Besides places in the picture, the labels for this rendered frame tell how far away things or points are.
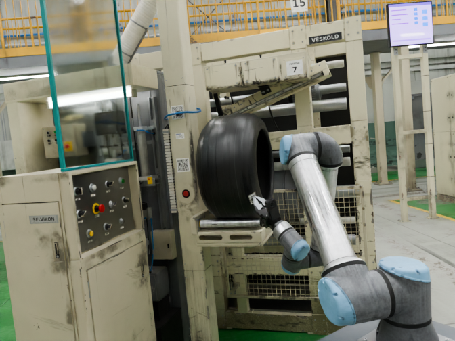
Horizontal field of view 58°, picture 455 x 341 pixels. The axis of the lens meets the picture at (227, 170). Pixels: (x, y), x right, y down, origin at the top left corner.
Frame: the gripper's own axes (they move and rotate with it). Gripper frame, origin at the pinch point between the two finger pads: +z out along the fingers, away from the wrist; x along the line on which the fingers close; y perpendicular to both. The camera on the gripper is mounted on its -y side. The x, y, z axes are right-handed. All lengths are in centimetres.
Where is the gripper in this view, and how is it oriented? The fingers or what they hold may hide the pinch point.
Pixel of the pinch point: (255, 197)
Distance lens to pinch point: 201.9
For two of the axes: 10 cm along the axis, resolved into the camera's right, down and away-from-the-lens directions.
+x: 8.5, -4.4, 2.9
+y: 1.0, 6.8, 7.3
